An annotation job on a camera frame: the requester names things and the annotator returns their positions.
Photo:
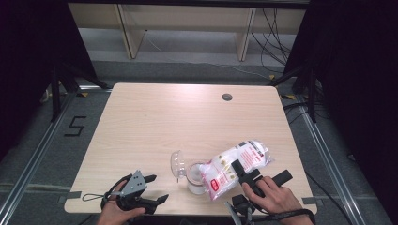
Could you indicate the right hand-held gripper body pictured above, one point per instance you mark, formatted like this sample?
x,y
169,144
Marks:
x,y
242,207

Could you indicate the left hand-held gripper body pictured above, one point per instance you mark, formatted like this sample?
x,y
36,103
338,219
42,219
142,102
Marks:
x,y
133,184

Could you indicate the red and white sugar bag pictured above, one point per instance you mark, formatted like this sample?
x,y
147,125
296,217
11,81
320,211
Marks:
x,y
225,162

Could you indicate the person's right hand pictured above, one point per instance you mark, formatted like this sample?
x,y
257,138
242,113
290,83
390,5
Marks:
x,y
275,198

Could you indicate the person's left hand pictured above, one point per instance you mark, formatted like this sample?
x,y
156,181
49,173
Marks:
x,y
112,215

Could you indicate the grey tape strip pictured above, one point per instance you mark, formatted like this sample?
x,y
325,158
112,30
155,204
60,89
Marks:
x,y
72,196
313,201

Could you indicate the grey round table grommet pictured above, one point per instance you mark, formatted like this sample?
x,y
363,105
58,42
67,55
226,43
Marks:
x,y
227,97

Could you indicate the black metal stand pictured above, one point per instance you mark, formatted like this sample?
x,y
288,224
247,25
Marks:
x,y
56,93
311,93

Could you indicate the black curtain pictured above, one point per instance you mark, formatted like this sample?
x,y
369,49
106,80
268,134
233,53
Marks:
x,y
359,78
28,62

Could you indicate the beige wooden shelf unit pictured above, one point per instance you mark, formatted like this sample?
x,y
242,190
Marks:
x,y
131,34

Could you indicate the aluminium floor rail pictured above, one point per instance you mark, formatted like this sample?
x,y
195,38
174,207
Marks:
x,y
331,168
34,156

